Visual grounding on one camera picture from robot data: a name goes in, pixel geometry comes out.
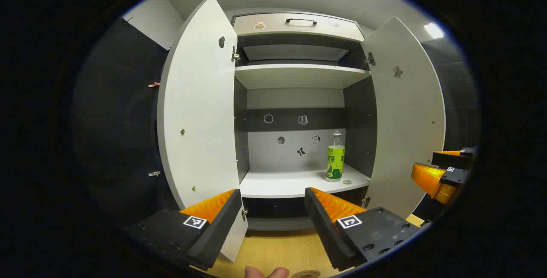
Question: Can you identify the green label plastic bottle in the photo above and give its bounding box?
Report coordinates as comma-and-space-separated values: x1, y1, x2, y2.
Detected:
326, 130, 346, 182

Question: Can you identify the white and grey cabinet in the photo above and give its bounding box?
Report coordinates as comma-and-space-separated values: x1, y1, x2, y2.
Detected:
231, 9, 379, 232

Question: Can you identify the white cabinet shelf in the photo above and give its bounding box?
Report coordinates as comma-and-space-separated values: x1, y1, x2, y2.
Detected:
239, 164, 371, 199
234, 64, 371, 90

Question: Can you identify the small ceiling light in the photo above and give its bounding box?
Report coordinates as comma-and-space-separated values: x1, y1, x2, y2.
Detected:
424, 22, 445, 39

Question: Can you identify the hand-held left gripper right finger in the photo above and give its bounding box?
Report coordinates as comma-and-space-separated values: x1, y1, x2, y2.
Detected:
304, 187, 423, 272

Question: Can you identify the beige cabinet drawer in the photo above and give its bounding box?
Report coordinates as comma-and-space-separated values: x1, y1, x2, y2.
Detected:
233, 12, 365, 41

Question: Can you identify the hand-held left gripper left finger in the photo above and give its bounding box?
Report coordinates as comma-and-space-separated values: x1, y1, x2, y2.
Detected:
124, 188, 243, 271

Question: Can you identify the black backdrop cloth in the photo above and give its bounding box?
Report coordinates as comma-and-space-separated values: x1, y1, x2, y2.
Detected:
421, 39, 481, 150
73, 17, 180, 227

